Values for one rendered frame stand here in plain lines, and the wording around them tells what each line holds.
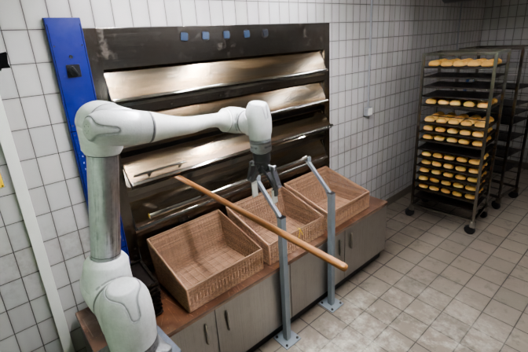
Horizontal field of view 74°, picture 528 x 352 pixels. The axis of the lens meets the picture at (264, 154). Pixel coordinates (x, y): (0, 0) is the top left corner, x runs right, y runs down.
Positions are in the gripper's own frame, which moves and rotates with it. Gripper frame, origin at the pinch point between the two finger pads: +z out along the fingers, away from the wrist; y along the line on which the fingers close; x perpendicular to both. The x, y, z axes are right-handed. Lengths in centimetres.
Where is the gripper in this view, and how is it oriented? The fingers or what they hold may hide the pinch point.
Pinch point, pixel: (265, 196)
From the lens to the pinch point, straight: 153.3
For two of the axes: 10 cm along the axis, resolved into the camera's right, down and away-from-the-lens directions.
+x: 6.8, -2.8, 6.8
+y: 7.3, 1.6, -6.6
